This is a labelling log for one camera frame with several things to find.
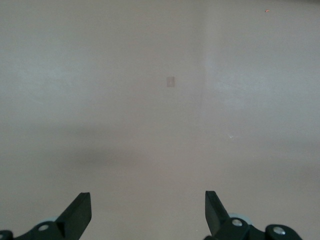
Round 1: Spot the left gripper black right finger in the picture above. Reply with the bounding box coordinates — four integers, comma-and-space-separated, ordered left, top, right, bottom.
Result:
204, 190, 251, 240

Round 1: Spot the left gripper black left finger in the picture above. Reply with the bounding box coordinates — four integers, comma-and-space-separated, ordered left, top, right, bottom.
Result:
14, 192, 92, 240

